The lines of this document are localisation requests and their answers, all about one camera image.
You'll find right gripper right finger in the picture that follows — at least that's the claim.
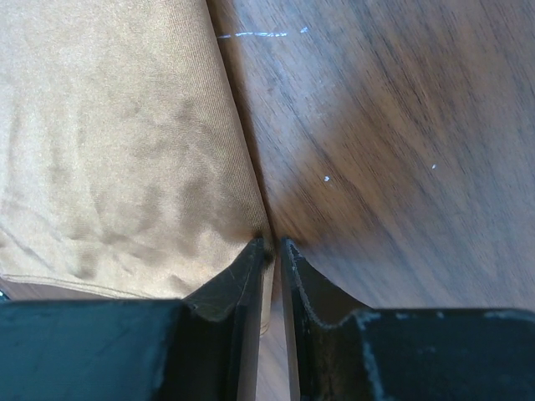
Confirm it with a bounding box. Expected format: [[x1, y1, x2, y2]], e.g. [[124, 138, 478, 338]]
[[281, 238, 534, 400]]

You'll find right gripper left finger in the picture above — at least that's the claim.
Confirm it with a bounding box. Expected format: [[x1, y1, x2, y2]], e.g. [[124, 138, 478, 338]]
[[1, 238, 264, 400]]

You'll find brown cloth napkin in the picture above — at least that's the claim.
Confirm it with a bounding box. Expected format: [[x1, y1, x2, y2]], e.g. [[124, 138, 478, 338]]
[[0, 0, 277, 338]]

